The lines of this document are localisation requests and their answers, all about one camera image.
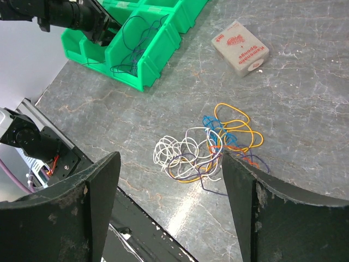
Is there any green compartment tray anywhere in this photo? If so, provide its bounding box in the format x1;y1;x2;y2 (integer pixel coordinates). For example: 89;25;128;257
61;0;207;91

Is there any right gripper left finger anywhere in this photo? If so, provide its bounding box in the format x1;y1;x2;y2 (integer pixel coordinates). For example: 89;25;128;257
1;152;121;261

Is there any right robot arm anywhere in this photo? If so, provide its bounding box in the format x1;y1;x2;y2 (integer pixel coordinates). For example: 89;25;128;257
1;109;348;261

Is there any small grey red box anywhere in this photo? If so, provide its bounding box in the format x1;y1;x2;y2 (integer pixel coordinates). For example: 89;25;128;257
211;20;269;77

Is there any orange thin cable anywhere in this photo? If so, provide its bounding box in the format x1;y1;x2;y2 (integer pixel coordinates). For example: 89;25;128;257
208;144;260;169

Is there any white thin cable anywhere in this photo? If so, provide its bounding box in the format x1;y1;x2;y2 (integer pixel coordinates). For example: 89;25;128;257
152;126;225;183

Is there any blue thin cable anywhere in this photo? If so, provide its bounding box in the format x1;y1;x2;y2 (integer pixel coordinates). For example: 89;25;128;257
202;115;238;150

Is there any yellow thin cable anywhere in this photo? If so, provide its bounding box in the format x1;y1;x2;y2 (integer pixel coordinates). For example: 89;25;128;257
167;102;264;183

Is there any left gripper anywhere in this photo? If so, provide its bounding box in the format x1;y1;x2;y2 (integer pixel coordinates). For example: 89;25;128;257
81;0;122;46

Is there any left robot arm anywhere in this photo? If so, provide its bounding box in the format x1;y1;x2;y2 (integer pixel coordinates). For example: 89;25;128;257
1;0;122;46

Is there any purple thin cable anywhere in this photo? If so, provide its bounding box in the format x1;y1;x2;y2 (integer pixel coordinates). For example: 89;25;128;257
167;144;270;197
109;14;170;76

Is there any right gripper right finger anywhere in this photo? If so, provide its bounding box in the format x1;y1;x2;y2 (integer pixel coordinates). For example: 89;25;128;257
222;153;348;261

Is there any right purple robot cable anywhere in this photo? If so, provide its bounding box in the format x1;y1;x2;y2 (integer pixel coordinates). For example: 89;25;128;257
0;158;36;194

